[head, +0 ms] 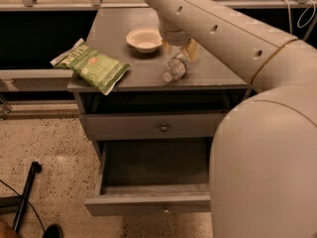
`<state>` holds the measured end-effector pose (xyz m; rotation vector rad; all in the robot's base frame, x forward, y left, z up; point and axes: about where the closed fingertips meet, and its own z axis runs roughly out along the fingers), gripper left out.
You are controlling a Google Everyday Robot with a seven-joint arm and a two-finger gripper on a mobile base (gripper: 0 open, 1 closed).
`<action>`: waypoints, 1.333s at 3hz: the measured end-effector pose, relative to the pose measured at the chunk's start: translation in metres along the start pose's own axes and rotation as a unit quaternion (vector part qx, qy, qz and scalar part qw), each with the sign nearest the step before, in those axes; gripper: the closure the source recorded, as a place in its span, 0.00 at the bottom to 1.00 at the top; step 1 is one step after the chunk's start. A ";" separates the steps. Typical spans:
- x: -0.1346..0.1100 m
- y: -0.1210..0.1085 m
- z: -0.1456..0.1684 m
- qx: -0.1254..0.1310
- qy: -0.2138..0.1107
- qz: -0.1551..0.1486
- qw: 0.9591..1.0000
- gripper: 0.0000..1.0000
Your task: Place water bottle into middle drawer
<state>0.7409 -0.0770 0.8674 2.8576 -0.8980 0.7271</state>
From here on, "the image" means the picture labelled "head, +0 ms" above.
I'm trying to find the grey upper drawer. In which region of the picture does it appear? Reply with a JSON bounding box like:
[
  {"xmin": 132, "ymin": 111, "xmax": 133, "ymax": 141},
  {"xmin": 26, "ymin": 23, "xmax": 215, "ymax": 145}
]
[{"xmin": 80, "ymin": 111, "xmax": 225, "ymax": 141}]

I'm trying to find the grey wooden nightstand cabinet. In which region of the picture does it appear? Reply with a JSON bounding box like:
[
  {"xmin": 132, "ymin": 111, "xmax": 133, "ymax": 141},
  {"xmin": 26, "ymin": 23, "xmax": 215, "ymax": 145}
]
[{"xmin": 68, "ymin": 8, "xmax": 248, "ymax": 155}]

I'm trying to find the grey open lower drawer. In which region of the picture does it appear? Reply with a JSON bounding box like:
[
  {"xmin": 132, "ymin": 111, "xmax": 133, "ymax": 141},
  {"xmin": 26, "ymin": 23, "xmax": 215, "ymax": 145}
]
[{"xmin": 85, "ymin": 138, "xmax": 211, "ymax": 216}]

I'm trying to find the green chip bag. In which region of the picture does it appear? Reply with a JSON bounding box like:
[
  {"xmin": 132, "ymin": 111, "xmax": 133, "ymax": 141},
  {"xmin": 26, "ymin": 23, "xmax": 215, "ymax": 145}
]
[{"xmin": 51, "ymin": 39, "xmax": 130, "ymax": 95}]

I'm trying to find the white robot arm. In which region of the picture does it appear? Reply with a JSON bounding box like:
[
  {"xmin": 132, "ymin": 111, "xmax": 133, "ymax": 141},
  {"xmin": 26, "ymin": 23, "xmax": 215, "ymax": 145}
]
[{"xmin": 144, "ymin": 0, "xmax": 317, "ymax": 238}]

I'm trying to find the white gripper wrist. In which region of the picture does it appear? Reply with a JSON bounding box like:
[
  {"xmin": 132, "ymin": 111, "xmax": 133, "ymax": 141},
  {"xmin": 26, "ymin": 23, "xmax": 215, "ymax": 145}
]
[{"xmin": 158, "ymin": 15, "xmax": 198, "ymax": 63}]

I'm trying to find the black shoe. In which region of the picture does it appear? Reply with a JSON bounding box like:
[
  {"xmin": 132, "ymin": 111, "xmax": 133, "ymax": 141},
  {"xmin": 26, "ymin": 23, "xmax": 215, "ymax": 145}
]
[{"xmin": 42, "ymin": 223, "xmax": 63, "ymax": 238}]

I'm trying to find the white cable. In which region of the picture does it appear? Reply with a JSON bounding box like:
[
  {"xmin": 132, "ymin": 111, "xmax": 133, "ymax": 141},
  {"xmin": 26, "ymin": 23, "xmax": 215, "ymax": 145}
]
[{"xmin": 280, "ymin": 0, "xmax": 317, "ymax": 35}]

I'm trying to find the black metal stand leg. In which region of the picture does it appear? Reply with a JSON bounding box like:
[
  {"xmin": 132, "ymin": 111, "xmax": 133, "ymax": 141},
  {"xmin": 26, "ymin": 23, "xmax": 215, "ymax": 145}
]
[{"xmin": 0, "ymin": 162, "xmax": 42, "ymax": 232}]

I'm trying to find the white paper bowl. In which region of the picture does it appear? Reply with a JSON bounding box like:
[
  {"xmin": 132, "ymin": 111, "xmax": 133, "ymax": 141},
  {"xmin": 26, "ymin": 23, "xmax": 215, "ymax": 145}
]
[{"xmin": 126, "ymin": 28, "xmax": 162, "ymax": 54}]

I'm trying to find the black floor cable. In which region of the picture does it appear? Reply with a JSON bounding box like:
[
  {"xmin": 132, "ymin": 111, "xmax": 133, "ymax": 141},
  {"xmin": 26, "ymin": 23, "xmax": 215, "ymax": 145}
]
[{"xmin": 0, "ymin": 178, "xmax": 46, "ymax": 233}]

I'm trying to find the metal railing frame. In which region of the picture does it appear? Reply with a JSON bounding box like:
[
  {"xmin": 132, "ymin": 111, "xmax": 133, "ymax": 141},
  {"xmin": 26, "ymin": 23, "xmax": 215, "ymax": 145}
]
[{"xmin": 0, "ymin": 0, "xmax": 317, "ymax": 121}]

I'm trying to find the clear plastic water bottle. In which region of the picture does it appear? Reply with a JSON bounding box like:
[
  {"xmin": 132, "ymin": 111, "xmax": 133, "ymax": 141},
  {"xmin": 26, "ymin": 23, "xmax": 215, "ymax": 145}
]
[{"xmin": 162, "ymin": 54, "xmax": 189, "ymax": 82}]

